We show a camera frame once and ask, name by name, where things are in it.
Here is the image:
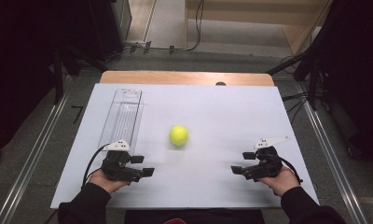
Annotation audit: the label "person's left hand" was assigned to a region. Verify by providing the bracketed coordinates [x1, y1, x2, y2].
[88, 169, 131, 195]

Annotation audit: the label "black hanging cables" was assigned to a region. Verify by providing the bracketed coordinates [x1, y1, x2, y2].
[186, 0, 206, 52]

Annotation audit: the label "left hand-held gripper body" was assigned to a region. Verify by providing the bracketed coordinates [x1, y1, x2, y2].
[101, 139, 145, 183]

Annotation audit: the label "aluminium floor rail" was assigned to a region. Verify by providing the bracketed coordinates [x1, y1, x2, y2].
[295, 81, 369, 224]
[0, 74, 75, 224]

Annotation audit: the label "wooden table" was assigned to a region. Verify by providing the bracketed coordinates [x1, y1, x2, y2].
[99, 70, 275, 88]

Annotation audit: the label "person's right hand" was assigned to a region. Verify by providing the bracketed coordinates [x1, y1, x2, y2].
[258, 165, 301, 198]

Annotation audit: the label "dark cabinet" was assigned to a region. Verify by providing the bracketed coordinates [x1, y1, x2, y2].
[87, 0, 133, 62]

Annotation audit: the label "bundle of black cables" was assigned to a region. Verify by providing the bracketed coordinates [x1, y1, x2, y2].
[281, 91, 311, 123]

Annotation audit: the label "hand-held gripper black cable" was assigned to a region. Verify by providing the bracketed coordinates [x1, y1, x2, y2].
[279, 157, 304, 185]
[81, 143, 110, 188]

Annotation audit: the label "black metal stand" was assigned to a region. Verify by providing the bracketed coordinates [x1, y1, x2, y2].
[266, 46, 332, 112]
[48, 43, 109, 105]

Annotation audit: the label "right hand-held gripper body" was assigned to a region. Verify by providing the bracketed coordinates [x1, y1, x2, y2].
[242, 135, 290, 182]

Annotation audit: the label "left hand-held gripper black cable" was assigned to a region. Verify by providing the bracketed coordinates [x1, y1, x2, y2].
[81, 143, 110, 188]

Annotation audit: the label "right hand-held gripper black cable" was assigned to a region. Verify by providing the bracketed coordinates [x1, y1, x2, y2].
[279, 157, 304, 185]

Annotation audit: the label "yellow tennis ball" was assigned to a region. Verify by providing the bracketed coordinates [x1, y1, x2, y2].
[169, 124, 189, 147]

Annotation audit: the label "person's dark shirt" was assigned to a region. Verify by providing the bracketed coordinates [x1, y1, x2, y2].
[124, 208, 266, 224]

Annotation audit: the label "white board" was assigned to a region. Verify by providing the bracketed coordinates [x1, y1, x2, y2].
[49, 82, 320, 210]

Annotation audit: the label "clear plastic ball tube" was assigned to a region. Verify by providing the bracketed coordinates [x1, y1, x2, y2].
[98, 88, 145, 156]

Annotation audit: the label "light wooden shelf unit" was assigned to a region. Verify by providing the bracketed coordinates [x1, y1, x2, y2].
[184, 0, 334, 56]

